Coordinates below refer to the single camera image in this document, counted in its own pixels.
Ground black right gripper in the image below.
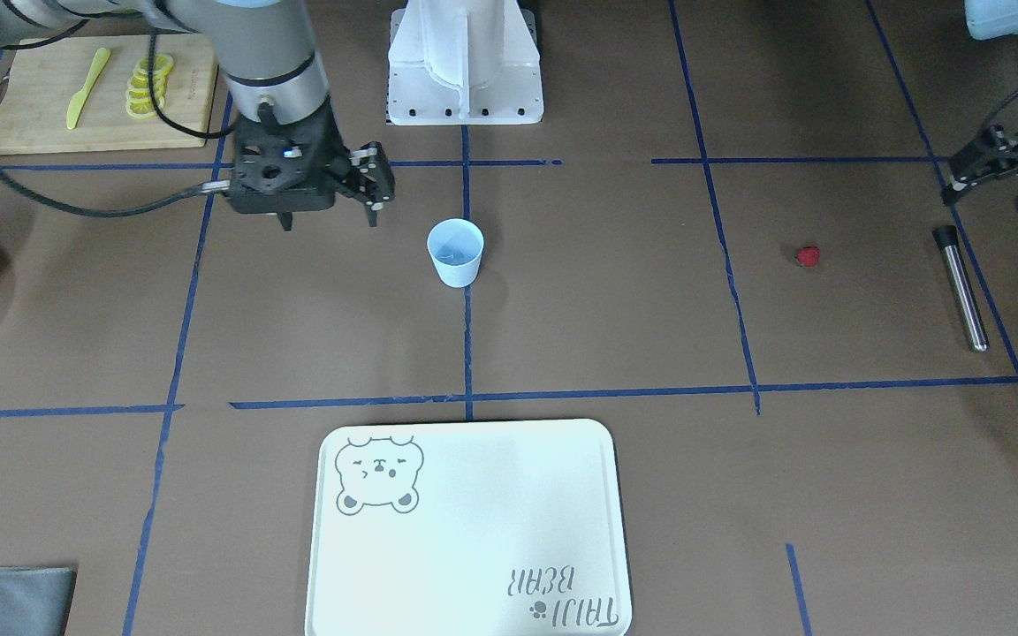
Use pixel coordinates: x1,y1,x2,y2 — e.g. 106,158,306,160
225,102,396,232

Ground steel muddler black tip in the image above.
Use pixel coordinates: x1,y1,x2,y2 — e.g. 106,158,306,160
931,224,989,352

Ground red strawberry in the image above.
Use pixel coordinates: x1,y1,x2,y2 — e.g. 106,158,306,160
794,246,823,269

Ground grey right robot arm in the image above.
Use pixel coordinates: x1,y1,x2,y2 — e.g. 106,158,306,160
0,1,395,231

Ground ice cube in cup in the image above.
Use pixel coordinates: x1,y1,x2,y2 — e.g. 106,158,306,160
432,238,482,267

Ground light blue plastic cup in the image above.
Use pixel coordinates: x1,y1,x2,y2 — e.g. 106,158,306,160
427,218,485,287

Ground lemon slices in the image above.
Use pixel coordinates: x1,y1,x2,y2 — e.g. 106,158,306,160
125,53,175,120

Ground yellow plastic knife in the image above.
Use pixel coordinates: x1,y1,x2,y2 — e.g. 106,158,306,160
65,47,112,130

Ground wooden cutting board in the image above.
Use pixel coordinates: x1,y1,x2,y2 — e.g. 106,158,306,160
0,34,217,155

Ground cream bear serving tray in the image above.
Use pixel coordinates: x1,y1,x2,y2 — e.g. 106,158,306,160
303,419,634,635

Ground folded grey cloth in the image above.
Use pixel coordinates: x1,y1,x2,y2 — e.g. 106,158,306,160
0,566,77,635

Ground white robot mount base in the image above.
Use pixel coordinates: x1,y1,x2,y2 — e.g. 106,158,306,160
385,1,544,126

